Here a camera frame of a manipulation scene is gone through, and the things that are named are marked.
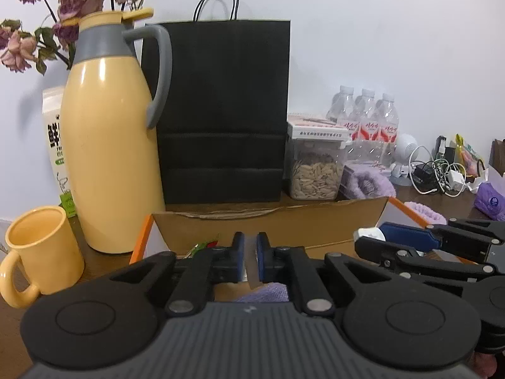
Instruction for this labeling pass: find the white milk carton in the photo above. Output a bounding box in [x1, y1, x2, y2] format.
[41, 86, 77, 219]

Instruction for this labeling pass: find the small white cap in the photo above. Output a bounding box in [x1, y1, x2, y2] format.
[352, 227, 387, 242]

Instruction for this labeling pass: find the dried rose bouquet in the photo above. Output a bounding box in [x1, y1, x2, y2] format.
[0, 0, 158, 75]

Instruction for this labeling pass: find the tangle of charger cables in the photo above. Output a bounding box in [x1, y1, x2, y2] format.
[410, 146, 468, 198]

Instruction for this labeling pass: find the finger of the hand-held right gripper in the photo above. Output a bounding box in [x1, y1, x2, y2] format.
[379, 217, 505, 264]
[354, 238, 495, 286]

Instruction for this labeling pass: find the purple fluffy slipper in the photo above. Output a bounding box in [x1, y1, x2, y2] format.
[341, 166, 396, 200]

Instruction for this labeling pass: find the purple drawstring pouch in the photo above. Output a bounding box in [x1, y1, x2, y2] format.
[239, 282, 290, 303]

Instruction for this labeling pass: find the clear container of seeds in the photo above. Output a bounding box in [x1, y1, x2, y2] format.
[286, 136, 350, 201]

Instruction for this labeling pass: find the brown paper bag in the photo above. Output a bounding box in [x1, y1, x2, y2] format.
[489, 139, 505, 176]

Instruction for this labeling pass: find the purple fluffy headband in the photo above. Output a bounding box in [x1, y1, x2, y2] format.
[403, 201, 447, 225]

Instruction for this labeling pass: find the purple tissue pack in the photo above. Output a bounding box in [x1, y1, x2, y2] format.
[472, 182, 505, 222]

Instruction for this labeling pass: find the white round camera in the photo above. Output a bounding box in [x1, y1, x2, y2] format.
[390, 133, 421, 186]

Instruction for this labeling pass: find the flat white box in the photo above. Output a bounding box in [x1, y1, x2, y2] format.
[287, 112, 352, 143]

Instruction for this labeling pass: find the thin grey item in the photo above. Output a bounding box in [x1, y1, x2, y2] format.
[244, 241, 264, 290]

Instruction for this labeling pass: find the yellow mug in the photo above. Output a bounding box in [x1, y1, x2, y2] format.
[0, 205, 85, 309]

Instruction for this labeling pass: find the colourful snack packet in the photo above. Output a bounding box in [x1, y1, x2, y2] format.
[455, 133, 486, 178]

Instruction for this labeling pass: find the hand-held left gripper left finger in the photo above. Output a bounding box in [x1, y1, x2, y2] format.
[108, 231, 247, 318]

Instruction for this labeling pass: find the black paper bag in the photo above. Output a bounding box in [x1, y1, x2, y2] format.
[140, 0, 292, 205]

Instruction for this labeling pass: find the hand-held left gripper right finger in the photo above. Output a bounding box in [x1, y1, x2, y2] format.
[256, 232, 399, 318]

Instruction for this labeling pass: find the yellow thermos jug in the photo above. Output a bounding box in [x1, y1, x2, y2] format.
[60, 7, 173, 254]

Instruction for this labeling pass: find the red cardboard box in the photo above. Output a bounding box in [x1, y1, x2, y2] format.
[129, 195, 480, 303]

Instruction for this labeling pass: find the white charger plug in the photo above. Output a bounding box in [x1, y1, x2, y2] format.
[448, 170, 466, 192]

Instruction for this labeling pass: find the small black device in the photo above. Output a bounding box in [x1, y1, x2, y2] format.
[435, 135, 456, 162]

